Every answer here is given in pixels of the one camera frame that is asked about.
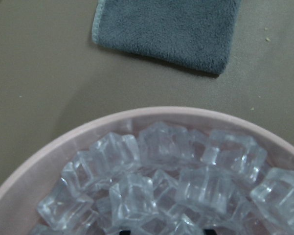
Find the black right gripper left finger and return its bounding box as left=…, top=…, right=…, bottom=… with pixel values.
left=119, top=230, right=131, bottom=235

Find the pink bowl of ice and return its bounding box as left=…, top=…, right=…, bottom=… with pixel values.
left=0, top=107, right=294, bottom=235

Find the grey folded cloth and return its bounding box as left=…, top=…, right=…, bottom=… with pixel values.
left=91, top=0, right=241, bottom=75

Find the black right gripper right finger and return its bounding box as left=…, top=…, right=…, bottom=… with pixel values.
left=203, top=229, right=217, bottom=235

